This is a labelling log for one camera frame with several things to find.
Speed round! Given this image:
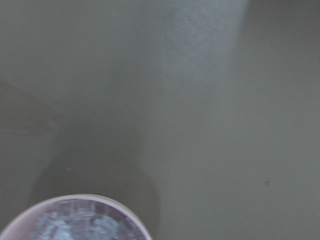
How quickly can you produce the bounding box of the pile of clear ice cubes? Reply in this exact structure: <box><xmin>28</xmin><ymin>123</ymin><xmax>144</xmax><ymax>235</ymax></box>
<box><xmin>27</xmin><ymin>198</ymin><xmax>146</xmax><ymax>240</ymax></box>

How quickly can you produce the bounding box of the pink bowl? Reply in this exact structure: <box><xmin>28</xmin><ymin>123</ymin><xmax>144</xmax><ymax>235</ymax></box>
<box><xmin>0</xmin><ymin>194</ymin><xmax>152</xmax><ymax>240</ymax></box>

